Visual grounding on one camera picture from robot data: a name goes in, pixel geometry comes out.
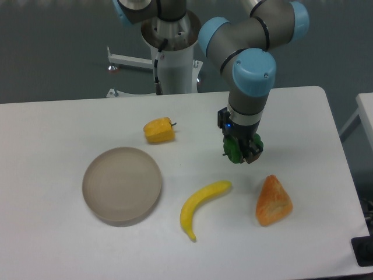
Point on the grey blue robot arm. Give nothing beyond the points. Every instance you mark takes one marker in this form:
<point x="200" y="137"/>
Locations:
<point x="240" y="52"/>

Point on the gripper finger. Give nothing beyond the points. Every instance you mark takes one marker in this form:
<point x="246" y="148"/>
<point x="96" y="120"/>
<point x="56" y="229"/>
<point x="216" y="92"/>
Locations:
<point x="254" y="151"/>
<point x="239" y="151"/>

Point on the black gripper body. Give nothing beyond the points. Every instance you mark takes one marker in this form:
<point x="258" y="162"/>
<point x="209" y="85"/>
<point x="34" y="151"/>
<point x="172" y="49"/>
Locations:
<point x="236" y="125"/>

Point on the green toy pepper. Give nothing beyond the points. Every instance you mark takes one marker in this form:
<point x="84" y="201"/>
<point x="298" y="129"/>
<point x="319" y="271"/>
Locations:
<point x="228" y="146"/>

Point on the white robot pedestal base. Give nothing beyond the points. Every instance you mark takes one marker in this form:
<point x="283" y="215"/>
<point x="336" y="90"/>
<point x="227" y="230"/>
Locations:
<point x="175" y="71"/>

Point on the yellow toy pepper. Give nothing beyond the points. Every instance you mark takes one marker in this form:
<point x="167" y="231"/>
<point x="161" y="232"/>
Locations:
<point x="159" y="130"/>

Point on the black device at edge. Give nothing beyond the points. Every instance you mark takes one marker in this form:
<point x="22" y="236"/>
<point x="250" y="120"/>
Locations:
<point x="362" y="246"/>

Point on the white side table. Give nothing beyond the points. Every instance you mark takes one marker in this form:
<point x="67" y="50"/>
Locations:
<point x="362" y="115"/>

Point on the beige round plate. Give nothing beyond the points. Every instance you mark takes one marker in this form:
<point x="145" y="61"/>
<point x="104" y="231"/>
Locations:
<point x="122" y="186"/>

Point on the orange toy croissant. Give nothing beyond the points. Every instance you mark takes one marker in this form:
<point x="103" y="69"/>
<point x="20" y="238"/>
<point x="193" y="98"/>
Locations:
<point x="274" y="203"/>

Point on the yellow toy banana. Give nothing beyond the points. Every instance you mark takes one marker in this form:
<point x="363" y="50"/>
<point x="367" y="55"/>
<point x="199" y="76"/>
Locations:
<point x="197" y="199"/>

